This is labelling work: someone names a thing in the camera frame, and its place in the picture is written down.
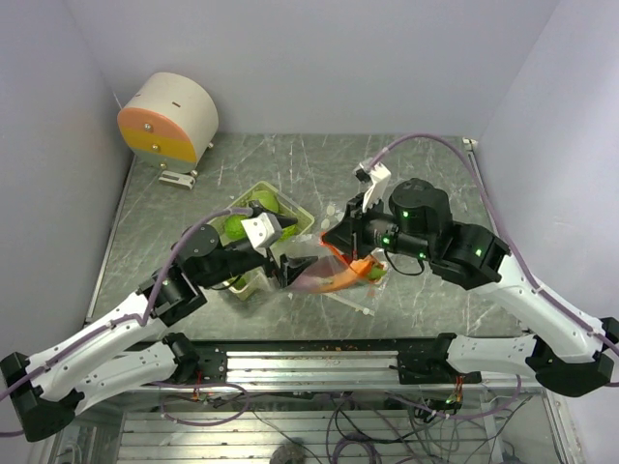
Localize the clear bag orange zipper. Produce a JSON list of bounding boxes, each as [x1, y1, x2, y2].
[[284, 234, 393, 297]]

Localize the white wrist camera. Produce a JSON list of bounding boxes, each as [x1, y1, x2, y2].
[[241, 213, 282, 252], [355, 162, 391, 213]]

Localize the clear bag white dots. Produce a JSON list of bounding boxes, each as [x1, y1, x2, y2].
[[320, 203, 390, 317]]

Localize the round drawer cabinet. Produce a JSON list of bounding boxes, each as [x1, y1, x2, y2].
[[117, 72, 220, 174]]

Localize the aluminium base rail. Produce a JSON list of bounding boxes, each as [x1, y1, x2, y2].
[[62, 337, 562, 392]]

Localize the green leafy vegetable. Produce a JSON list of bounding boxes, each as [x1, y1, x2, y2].
[[367, 263, 387, 282]]

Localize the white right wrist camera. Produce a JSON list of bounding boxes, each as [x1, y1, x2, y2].
[[355, 162, 391, 213]]

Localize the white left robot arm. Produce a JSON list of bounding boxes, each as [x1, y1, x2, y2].
[[1, 201, 314, 443]]

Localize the loose cables under table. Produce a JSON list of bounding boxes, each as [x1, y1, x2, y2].
[[154, 376, 538, 464]]

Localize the large green cabbage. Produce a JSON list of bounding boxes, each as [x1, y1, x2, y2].
[[250, 189, 280, 214]]

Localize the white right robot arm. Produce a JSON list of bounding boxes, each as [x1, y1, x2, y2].
[[322, 178, 618, 397]]

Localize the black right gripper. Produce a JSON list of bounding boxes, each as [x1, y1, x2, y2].
[[322, 190, 435, 261]]

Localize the red meat slab orange rind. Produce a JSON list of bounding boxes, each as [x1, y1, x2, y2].
[[309, 256, 378, 293]]

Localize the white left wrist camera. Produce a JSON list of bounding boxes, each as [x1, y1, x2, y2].
[[241, 213, 282, 252]]

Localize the small white grey block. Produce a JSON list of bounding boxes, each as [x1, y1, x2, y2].
[[159, 170, 195, 190]]

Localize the purple onion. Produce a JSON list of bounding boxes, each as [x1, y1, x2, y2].
[[289, 273, 334, 294]]

